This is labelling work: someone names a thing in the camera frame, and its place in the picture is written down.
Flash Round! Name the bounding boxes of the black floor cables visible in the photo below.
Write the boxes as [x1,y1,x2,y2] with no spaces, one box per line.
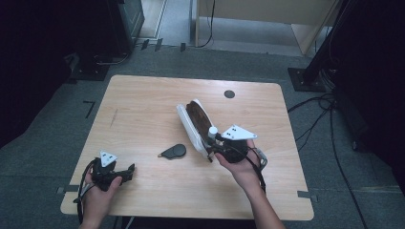
[287,68,371,229]

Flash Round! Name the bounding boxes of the person's left hand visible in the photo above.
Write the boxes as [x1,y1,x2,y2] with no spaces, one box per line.
[82,165,123,224]

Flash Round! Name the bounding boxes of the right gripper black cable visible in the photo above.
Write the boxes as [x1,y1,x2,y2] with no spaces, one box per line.
[233,143,267,196]

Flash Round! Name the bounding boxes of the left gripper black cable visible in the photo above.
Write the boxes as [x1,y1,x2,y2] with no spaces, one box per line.
[72,157,98,227]

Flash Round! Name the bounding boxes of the black flat stand base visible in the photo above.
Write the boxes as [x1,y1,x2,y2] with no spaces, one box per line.
[65,52,112,83]

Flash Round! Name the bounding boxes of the black stand with base plate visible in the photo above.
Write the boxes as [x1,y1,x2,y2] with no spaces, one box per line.
[287,0,352,94]

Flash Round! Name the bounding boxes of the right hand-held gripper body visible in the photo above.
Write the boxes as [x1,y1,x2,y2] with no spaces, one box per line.
[215,124,259,164]

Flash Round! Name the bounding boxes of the grey tape strip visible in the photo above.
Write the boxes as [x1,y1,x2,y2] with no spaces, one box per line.
[296,189,320,203]
[55,184,80,196]

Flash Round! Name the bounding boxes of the black hanging cable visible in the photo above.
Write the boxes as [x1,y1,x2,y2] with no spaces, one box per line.
[194,0,217,50]

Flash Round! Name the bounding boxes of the light wooden desk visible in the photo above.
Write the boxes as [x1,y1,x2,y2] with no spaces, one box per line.
[194,0,339,57]

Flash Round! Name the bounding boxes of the black cabinet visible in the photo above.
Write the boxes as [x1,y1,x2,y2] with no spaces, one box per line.
[106,0,146,55]

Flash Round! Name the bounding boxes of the small white capped bottle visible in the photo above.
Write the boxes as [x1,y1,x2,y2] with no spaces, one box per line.
[207,125,220,140]

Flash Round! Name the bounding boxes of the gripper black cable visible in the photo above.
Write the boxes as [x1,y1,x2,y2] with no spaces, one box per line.
[72,157,98,227]
[233,143,267,196]

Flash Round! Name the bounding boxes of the black teardrop-shaped tag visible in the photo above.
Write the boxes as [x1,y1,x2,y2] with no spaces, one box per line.
[157,143,188,160]

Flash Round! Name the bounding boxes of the person's right hand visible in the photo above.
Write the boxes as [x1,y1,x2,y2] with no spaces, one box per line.
[214,138,266,194]

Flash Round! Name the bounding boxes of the white pencil case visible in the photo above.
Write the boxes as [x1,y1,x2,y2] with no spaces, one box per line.
[176,98,218,160]

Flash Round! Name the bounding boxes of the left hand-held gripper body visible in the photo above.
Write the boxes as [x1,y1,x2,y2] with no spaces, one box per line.
[91,150,126,193]

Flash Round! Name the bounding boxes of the dark curtain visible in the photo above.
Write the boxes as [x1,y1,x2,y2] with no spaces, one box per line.
[329,0,405,196]
[0,0,119,150]

